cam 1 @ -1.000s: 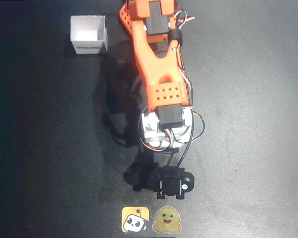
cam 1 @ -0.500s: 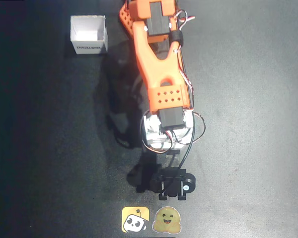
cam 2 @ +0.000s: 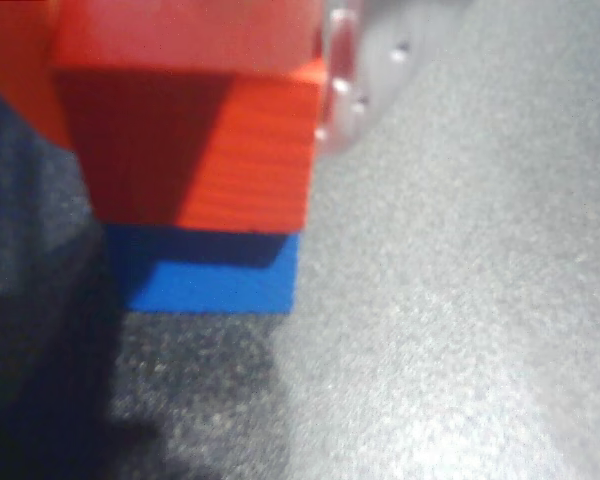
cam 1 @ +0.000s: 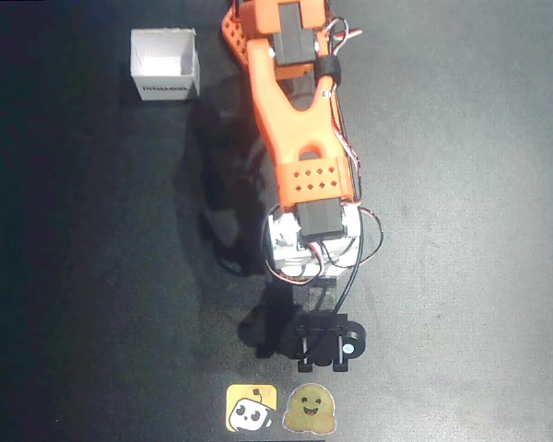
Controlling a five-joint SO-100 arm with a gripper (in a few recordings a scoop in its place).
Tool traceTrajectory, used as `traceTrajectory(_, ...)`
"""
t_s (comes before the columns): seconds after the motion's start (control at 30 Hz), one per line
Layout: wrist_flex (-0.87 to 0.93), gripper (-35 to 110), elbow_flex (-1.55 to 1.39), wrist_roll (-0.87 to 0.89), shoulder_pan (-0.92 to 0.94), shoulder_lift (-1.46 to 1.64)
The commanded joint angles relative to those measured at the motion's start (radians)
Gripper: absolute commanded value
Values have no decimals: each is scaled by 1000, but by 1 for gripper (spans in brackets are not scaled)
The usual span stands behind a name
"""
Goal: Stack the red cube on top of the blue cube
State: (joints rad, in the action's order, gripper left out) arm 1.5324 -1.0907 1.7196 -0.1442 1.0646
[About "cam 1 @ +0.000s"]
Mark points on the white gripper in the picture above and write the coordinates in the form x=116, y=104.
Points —
x=322, y=351

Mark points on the orange and white robot arm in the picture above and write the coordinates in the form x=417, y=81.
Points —
x=295, y=129

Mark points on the black webcam on gripper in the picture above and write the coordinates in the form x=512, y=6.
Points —
x=322, y=343

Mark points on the smiling hugging face sticker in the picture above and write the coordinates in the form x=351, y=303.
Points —
x=309, y=409

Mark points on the yellow robot sticker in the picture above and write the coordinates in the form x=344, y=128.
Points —
x=251, y=407

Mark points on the white open cardboard box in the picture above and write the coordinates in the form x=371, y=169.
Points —
x=163, y=64

